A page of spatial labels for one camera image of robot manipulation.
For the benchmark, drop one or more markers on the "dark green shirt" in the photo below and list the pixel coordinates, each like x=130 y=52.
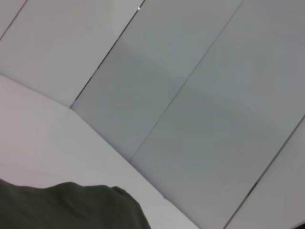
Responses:
x=71 y=207

